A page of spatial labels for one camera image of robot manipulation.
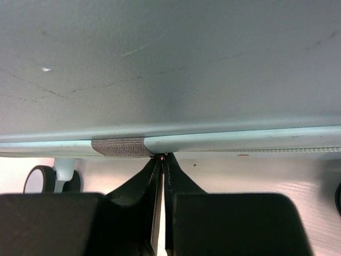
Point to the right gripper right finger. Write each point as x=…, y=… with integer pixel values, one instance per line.
x=200, y=223

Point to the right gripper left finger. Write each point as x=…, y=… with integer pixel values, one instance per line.
x=122, y=222

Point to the light blue hardshell suitcase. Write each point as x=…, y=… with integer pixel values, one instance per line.
x=218, y=78

